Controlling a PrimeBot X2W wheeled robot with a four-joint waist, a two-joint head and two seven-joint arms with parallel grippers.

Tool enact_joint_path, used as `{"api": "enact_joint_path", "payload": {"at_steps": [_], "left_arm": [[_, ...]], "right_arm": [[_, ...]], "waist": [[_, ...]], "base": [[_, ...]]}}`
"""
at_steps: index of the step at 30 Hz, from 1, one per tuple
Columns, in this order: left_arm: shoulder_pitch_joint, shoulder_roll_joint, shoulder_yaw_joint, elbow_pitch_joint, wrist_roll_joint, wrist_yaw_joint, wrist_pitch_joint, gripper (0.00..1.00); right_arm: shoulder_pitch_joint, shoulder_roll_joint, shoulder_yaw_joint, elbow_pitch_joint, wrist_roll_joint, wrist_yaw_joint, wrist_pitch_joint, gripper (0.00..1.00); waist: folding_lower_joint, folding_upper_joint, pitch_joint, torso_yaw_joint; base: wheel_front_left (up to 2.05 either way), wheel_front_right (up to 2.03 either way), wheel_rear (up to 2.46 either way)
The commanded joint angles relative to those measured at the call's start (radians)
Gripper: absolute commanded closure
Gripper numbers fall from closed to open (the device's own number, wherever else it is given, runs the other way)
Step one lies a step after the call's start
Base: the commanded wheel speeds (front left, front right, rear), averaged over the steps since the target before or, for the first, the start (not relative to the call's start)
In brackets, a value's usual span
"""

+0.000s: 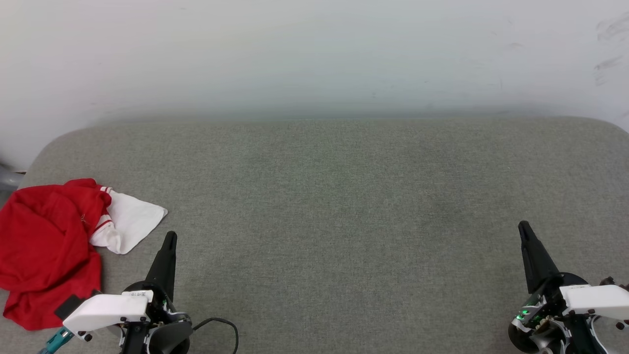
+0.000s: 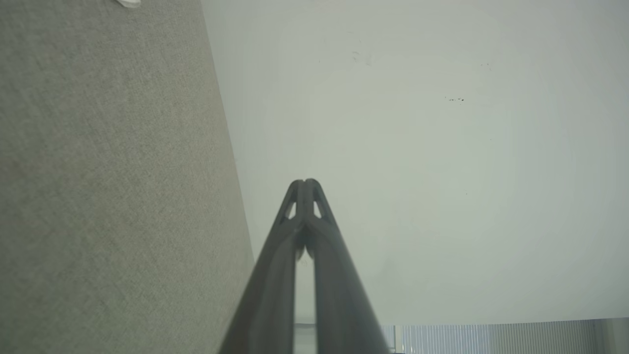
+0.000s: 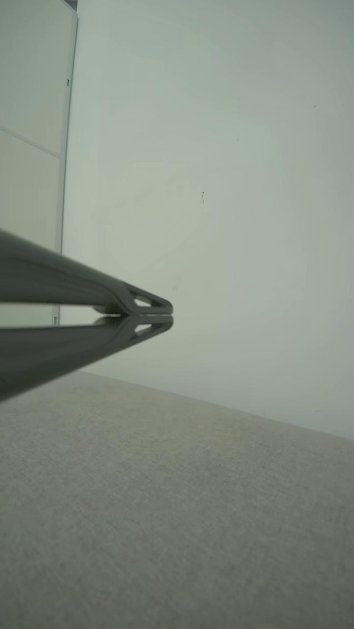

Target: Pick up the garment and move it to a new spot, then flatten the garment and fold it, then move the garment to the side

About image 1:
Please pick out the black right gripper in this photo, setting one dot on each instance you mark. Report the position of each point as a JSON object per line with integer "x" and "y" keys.
{"x": 545, "y": 314}

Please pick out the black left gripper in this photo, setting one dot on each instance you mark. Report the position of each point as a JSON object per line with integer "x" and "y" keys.
{"x": 167, "y": 329}

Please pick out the red and white jersey shirt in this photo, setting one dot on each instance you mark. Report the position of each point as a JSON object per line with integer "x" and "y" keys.
{"x": 44, "y": 246}

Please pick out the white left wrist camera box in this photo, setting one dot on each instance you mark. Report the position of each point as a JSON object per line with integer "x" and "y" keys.
{"x": 105, "y": 310}

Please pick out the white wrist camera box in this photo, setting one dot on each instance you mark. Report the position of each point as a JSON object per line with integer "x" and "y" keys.
{"x": 597, "y": 300}
{"x": 105, "y": 310}

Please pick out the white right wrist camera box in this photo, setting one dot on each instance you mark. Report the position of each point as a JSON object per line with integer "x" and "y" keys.
{"x": 597, "y": 300}

